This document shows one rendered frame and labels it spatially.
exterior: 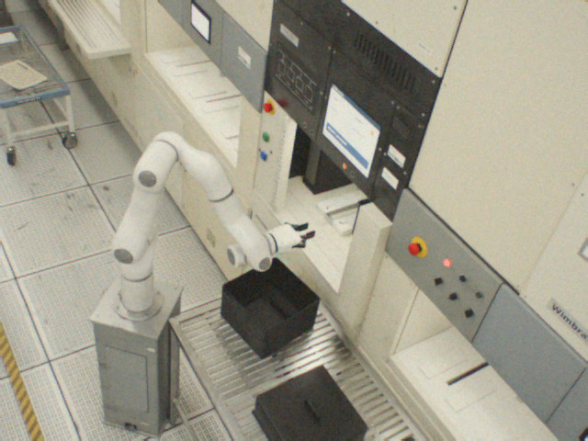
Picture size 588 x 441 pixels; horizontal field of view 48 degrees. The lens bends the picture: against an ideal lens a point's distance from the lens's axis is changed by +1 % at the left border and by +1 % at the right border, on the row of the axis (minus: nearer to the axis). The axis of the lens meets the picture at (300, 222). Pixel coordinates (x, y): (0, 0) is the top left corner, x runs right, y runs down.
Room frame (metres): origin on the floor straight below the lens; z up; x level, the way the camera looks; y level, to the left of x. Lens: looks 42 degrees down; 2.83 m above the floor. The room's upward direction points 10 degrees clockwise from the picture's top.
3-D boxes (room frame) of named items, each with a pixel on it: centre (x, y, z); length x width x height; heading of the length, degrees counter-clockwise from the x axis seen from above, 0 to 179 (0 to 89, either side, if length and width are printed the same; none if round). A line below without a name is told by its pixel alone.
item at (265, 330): (1.67, 0.06, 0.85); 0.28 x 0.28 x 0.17; 48
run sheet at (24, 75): (3.50, 1.92, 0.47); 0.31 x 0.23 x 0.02; 60
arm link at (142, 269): (1.68, 0.58, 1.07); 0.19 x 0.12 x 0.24; 176
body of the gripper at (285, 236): (1.70, 0.05, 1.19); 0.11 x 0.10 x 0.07; 129
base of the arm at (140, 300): (1.65, 0.58, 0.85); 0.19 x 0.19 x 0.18
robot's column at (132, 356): (1.65, 0.58, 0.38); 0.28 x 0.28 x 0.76; 84
